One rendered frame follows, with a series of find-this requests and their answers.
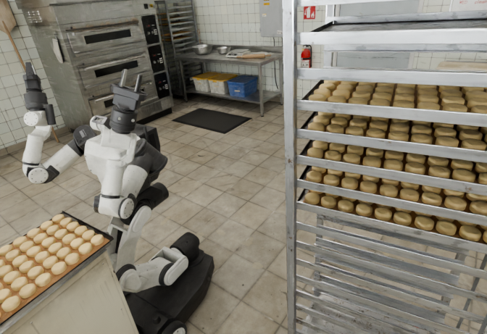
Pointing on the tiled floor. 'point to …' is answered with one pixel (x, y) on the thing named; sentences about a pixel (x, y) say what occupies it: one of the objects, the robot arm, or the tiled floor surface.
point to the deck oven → (99, 48)
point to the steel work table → (238, 64)
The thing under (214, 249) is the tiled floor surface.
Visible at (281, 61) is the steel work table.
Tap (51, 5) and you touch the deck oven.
